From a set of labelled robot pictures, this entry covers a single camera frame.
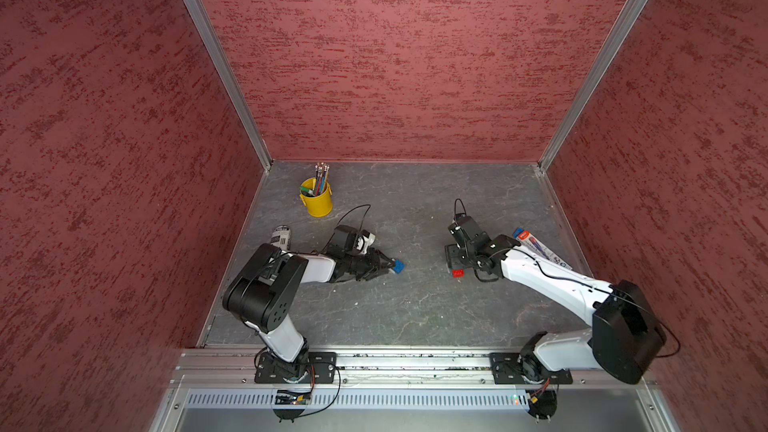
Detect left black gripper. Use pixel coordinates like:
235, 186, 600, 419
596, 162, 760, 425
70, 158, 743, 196
344, 249, 395, 281

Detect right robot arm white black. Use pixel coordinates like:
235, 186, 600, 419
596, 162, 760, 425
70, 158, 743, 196
445, 241, 667, 385

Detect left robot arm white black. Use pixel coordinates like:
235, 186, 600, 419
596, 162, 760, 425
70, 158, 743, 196
222, 243, 404, 384

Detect yellow pencil cup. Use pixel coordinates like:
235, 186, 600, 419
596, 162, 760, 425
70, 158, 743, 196
299, 178, 333, 218

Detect coloured pencils in cup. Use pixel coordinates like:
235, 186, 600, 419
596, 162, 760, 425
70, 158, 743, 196
313, 162, 329, 197

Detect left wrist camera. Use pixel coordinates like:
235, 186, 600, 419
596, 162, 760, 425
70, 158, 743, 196
330, 225, 375, 256

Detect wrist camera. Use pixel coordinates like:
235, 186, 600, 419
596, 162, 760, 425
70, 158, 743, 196
448, 214, 486, 248
330, 225, 375, 256

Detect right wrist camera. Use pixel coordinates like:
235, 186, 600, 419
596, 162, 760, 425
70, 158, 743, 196
448, 214, 486, 248

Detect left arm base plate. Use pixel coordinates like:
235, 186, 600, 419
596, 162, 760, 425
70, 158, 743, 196
254, 351, 337, 385

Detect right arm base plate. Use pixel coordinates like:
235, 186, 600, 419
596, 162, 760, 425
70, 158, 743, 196
489, 353, 573, 386

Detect aluminium front rail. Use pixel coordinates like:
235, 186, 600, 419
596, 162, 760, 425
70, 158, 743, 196
170, 346, 658, 390

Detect perforated cable duct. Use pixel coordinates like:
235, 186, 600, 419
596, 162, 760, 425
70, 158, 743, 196
185, 389, 529, 412

